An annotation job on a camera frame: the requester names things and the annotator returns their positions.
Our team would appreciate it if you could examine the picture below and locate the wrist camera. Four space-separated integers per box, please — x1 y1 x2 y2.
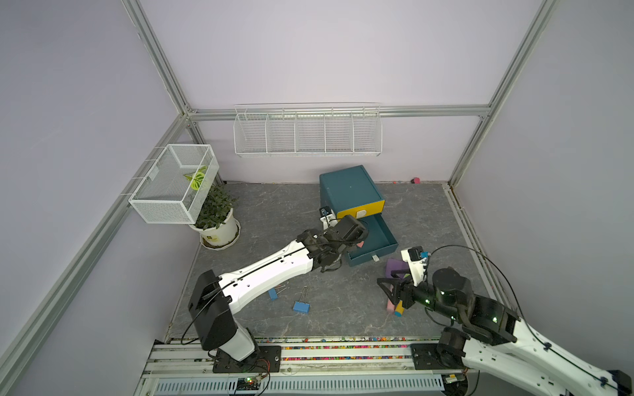
320 206 338 230
401 246 429 286

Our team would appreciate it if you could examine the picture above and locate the white wire basket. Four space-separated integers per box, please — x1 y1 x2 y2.
129 144 219 224

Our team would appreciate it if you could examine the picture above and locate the green toy shovel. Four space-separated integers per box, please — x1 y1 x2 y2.
394 301 405 317

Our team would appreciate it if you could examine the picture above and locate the white wire wall shelf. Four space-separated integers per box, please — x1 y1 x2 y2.
233 105 383 157

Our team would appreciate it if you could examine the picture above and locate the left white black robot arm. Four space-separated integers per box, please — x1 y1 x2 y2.
188 215 369 372

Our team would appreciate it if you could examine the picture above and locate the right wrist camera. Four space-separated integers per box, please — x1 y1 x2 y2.
401 246 429 286

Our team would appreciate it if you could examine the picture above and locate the yellow top drawer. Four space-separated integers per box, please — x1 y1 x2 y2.
336 200 386 219

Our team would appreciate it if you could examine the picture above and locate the teal drawer cabinet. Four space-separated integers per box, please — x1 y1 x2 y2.
319 165 385 215

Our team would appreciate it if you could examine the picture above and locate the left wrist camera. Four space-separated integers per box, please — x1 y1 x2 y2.
320 206 338 230

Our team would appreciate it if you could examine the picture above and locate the green leaf toy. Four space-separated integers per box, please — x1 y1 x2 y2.
185 166 207 191

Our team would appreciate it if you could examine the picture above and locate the teal drawer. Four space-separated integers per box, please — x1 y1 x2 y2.
346 214 399 267

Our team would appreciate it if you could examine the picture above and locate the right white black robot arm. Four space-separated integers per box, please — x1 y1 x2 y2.
376 267 633 395

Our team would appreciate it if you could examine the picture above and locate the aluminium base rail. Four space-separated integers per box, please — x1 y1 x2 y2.
133 336 556 396

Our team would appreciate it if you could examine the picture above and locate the purple toy shovel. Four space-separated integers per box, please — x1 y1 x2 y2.
385 258 411 313

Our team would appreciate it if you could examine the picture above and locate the potted green plant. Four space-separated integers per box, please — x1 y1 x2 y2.
189 185 241 251

